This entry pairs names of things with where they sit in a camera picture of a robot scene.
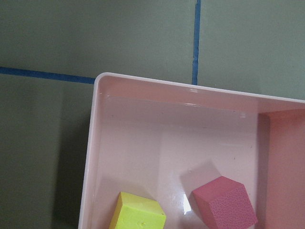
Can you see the yellow foam block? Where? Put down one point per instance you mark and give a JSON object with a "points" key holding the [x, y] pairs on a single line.
{"points": [[135, 212]]}

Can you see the red foam block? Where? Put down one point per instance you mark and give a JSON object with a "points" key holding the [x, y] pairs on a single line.
{"points": [[224, 204]]}

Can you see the orange foam block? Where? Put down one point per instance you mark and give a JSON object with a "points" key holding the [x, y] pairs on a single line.
{"points": [[280, 195]]}

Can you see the pink plastic bin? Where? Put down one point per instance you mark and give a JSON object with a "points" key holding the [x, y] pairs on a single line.
{"points": [[161, 140]]}

